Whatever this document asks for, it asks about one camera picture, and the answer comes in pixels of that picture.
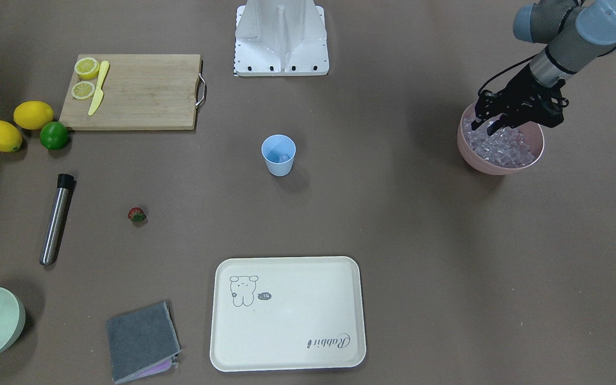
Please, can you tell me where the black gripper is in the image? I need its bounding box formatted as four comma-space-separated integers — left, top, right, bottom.
472, 64, 569, 136

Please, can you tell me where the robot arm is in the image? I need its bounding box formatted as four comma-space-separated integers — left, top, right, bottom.
471, 1, 616, 135

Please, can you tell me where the clear ice cubes pile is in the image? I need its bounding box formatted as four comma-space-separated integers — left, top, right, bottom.
460, 118, 537, 168

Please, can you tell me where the light blue plastic cup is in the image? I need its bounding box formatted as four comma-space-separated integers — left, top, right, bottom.
261, 134, 296, 177

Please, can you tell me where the pink bowl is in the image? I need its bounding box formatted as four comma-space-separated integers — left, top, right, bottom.
457, 104, 544, 175

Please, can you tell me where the cream rabbit tray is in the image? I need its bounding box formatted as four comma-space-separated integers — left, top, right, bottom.
209, 256, 367, 372

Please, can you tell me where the wooden cutting board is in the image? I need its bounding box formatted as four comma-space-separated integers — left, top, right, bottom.
59, 53, 207, 131

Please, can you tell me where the red strawberry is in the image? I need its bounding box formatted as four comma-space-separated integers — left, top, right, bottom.
127, 207, 147, 222

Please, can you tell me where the yellow plastic knife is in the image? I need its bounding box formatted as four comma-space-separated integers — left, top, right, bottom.
87, 60, 110, 116

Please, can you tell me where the lemon slice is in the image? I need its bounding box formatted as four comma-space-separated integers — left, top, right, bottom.
74, 57, 100, 80
70, 81, 96, 100

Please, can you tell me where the grey folded cloth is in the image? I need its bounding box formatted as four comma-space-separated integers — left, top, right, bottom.
106, 301, 182, 384

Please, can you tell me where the steel muddler black tip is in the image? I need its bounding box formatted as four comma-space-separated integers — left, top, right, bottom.
39, 173, 76, 266

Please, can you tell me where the green lime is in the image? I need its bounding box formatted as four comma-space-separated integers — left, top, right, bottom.
40, 121, 69, 150

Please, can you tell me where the yellow lemon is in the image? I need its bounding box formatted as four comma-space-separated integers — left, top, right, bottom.
0, 120, 24, 152
13, 101, 54, 130

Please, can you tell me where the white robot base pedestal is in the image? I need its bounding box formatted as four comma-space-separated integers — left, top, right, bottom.
233, 1, 330, 76

